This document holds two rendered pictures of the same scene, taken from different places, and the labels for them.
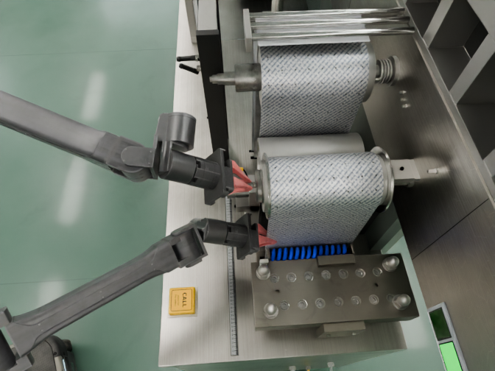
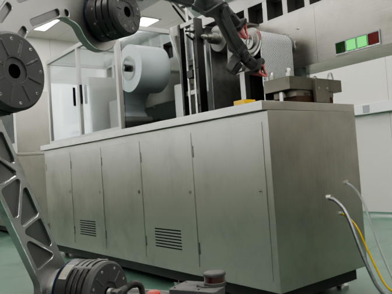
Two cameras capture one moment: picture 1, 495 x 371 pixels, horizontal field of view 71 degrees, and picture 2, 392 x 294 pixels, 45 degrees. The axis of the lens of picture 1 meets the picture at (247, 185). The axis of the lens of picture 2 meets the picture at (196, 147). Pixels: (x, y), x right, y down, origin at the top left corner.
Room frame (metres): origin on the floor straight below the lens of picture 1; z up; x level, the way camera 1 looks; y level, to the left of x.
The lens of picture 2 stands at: (-1.40, 1.58, 0.65)
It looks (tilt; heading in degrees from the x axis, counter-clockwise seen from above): 2 degrees up; 325
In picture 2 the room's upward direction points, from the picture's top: 4 degrees counter-clockwise
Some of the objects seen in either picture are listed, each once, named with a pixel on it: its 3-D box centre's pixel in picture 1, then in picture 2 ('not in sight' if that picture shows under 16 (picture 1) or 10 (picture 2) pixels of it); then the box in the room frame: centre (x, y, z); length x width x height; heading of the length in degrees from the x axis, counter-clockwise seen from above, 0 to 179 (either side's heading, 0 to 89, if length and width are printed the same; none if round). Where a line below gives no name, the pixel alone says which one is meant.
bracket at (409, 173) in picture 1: (403, 170); not in sight; (0.41, -0.34, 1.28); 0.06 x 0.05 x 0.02; 94
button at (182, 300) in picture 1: (182, 300); (244, 102); (0.22, 0.18, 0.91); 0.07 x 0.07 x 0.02; 4
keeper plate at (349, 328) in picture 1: (339, 330); (321, 91); (0.13, -0.23, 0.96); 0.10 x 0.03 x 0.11; 94
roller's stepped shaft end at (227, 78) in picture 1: (222, 79); (205, 37); (0.64, 0.06, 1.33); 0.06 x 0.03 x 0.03; 94
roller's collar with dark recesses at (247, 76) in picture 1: (247, 77); (214, 38); (0.64, 0.00, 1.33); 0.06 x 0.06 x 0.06; 4
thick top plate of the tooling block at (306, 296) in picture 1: (329, 291); (303, 87); (0.22, -0.21, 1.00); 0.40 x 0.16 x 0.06; 94
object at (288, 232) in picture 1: (314, 232); (278, 69); (0.34, -0.16, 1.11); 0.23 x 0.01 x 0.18; 94
